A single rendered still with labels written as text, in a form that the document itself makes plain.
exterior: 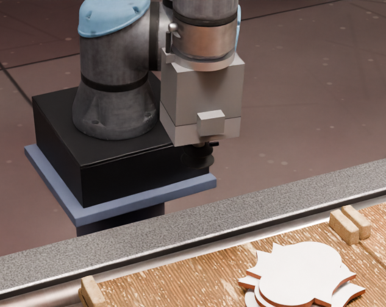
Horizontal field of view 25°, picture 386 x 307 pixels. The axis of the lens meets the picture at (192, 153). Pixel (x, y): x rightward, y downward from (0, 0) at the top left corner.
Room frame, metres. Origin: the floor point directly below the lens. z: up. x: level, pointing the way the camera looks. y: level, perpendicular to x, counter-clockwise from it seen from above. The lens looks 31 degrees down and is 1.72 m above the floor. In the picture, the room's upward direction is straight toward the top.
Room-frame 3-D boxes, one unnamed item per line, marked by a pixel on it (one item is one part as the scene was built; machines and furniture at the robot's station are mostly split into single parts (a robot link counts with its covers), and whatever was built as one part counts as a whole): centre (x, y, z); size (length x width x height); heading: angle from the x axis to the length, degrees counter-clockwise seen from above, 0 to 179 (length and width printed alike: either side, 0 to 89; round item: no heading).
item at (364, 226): (1.09, -0.24, 0.95); 0.06 x 0.02 x 0.03; 25
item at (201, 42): (0.96, -0.01, 1.31); 0.08 x 0.08 x 0.05
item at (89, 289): (0.92, 0.13, 0.95); 0.06 x 0.02 x 0.03; 24
